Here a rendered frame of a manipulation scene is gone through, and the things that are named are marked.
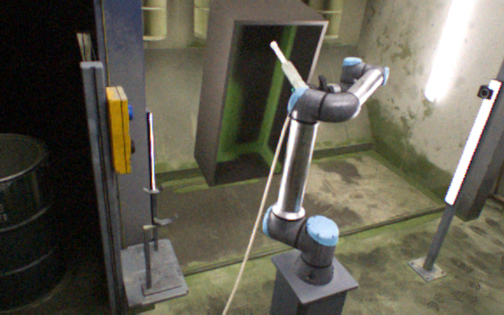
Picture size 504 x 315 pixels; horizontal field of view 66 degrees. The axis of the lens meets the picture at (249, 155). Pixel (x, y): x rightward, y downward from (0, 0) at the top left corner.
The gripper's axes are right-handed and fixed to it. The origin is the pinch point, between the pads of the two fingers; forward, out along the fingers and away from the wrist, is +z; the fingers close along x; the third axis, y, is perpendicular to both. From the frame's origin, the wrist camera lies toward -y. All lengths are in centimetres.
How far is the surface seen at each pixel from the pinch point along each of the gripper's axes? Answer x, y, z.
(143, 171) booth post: -7, 38, 75
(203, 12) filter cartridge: 156, 50, -5
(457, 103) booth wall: 33, 59, -197
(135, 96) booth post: 8, 2, 77
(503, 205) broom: -40, 124, -249
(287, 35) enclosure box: 75, 18, -35
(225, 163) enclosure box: 44, 109, 2
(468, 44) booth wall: 58, 17, -197
